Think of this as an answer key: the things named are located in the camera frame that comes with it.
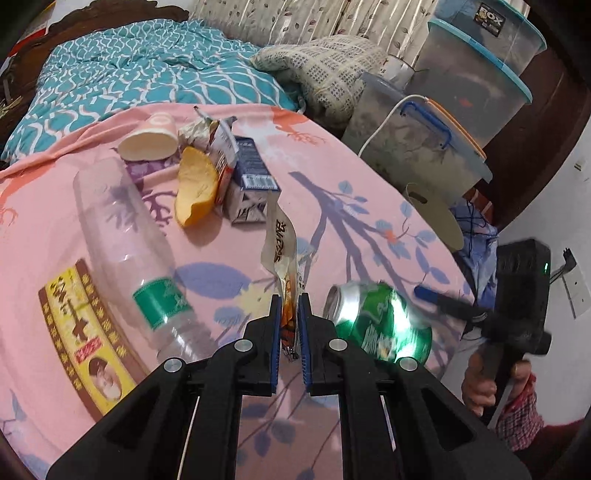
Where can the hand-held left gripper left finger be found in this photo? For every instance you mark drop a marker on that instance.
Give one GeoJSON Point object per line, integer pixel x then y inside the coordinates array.
{"type": "Point", "coordinates": [276, 332]}

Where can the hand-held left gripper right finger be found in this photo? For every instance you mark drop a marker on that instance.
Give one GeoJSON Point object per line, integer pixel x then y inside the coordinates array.
{"type": "Point", "coordinates": [304, 341]}

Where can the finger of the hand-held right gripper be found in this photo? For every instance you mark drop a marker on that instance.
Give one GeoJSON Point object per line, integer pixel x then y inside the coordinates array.
{"type": "Point", "coordinates": [443, 302]}

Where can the green drink can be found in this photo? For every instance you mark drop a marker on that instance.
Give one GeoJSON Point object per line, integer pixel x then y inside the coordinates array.
{"type": "Point", "coordinates": [378, 323]}

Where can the beige round bin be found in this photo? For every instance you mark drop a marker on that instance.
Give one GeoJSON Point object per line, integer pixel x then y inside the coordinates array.
{"type": "Point", "coordinates": [434, 217]}

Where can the beige orange snack wrapper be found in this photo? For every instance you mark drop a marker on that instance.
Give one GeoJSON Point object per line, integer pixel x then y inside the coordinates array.
{"type": "Point", "coordinates": [279, 240]}

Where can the blue white drink carton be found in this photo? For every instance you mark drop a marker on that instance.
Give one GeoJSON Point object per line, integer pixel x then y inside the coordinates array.
{"type": "Point", "coordinates": [251, 170]}

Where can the orange peel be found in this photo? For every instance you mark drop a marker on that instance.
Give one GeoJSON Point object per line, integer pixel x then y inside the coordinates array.
{"type": "Point", "coordinates": [196, 184]}

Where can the clear plastic bottle green label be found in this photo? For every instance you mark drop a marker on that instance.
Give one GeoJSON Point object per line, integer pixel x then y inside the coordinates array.
{"type": "Point", "coordinates": [124, 230]}

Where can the red silver snack bag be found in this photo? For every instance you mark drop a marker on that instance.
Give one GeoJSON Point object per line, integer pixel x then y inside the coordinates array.
{"type": "Point", "coordinates": [221, 152]}

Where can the pink paper cup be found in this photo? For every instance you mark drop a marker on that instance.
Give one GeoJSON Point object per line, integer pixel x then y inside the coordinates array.
{"type": "Point", "coordinates": [147, 138]}

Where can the person's right forearm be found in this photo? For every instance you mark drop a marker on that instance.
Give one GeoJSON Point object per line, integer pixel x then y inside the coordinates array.
{"type": "Point", "coordinates": [521, 424]}

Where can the person's right hand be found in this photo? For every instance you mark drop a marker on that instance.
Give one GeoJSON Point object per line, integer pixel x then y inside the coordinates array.
{"type": "Point", "coordinates": [475, 383]}

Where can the blue cloth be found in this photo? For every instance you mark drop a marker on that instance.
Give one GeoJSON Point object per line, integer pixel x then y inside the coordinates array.
{"type": "Point", "coordinates": [478, 249]}

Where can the pink leaf print bed sheet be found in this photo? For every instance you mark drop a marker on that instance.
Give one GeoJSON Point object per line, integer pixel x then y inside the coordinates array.
{"type": "Point", "coordinates": [346, 152]}

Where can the dark wooden cabinet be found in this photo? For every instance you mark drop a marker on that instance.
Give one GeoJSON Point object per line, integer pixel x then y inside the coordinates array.
{"type": "Point", "coordinates": [554, 115]}

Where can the yellow brown flat package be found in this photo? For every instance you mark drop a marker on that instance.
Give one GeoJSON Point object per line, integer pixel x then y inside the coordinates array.
{"type": "Point", "coordinates": [78, 332]}

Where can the large clear storage box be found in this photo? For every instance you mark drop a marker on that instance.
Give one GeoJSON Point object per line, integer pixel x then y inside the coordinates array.
{"type": "Point", "coordinates": [471, 87]}

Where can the beige checked pillow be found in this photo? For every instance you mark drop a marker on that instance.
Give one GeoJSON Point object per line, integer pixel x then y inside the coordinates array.
{"type": "Point", "coordinates": [323, 69]}

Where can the clear storage box black label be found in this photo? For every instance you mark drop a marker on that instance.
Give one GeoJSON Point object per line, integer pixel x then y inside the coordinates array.
{"type": "Point", "coordinates": [498, 27]}

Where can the teal patterned blanket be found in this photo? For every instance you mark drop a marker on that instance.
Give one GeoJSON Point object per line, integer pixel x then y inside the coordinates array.
{"type": "Point", "coordinates": [138, 69]}

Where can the floral curtain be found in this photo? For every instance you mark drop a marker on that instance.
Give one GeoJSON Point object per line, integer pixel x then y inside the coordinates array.
{"type": "Point", "coordinates": [277, 18]}

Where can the carved wooden headboard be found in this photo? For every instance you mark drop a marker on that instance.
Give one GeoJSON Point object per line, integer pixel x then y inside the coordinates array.
{"type": "Point", "coordinates": [115, 14]}

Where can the white wall socket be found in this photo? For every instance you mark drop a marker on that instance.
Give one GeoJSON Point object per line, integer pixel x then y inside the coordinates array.
{"type": "Point", "coordinates": [577, 286]}

